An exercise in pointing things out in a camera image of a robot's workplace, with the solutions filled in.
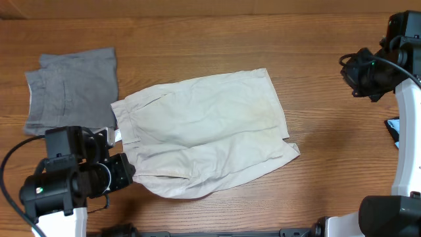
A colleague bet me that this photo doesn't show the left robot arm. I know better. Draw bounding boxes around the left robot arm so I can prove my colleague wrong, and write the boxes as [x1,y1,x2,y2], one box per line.
[20,126,136,237]

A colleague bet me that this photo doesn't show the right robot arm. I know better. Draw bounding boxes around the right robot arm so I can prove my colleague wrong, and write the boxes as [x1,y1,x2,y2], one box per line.
[305,11,420,237]

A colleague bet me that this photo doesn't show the folded grey shorts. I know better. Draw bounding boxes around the folded grey shorts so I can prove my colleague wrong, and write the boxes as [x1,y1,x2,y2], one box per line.
[24,47,118,135]

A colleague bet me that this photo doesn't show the beige shorts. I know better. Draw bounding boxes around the beige shorts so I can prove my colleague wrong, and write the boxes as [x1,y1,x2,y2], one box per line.
[112,68,300,199]

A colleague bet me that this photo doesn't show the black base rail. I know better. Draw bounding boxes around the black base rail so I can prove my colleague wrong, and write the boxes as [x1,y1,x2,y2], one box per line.
[86,224,324,237]

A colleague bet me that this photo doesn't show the light blue garment pile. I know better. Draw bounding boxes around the light blue garment pile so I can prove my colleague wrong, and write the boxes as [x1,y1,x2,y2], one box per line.
[384,117,400,147]

